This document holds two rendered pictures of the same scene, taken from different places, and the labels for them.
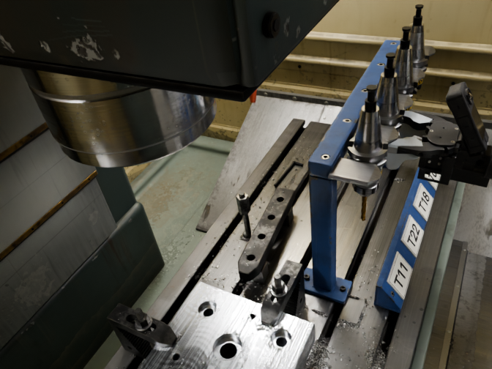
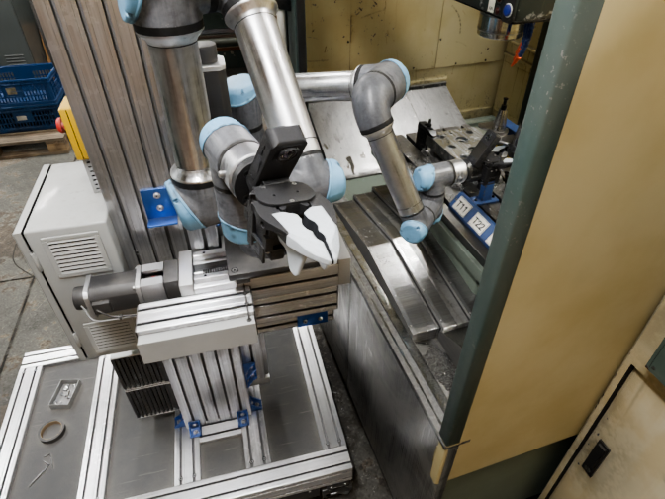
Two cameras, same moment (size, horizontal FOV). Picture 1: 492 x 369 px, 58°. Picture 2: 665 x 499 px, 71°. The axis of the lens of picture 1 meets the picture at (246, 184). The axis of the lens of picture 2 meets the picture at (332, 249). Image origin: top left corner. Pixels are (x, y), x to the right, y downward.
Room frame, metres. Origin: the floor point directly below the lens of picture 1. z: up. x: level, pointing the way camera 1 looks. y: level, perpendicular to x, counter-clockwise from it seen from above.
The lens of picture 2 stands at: (1.03, -1.67, 1.89)
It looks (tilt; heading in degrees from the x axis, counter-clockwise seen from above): 39 degrees down; 128
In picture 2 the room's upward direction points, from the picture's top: straight up
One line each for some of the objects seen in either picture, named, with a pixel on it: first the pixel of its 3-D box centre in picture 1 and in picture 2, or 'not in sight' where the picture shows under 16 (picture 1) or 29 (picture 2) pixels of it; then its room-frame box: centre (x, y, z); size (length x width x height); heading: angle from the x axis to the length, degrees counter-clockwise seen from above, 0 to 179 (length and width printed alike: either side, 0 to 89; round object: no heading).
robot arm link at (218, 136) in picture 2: not in sight; (233, 152); (0.51, -1.26, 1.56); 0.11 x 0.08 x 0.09; 157
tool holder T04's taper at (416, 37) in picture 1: (414, 40); not in sight; (0.84, -0.38, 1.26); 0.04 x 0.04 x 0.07
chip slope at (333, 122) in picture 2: not in sight; (401, 134); (-0.17, 0.46, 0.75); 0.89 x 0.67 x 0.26; 57
